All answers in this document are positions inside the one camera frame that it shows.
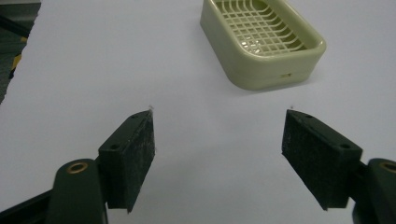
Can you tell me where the yellow and black striped tape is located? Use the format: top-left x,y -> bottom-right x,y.
7,36 -> 28,80

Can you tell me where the pale green plastic basket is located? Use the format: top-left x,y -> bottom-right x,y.
199,0 -> 328,91

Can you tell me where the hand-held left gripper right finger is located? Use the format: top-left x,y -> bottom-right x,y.
281,108 -> 364,212

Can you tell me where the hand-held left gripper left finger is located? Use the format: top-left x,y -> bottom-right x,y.
97,109 -> 156,215

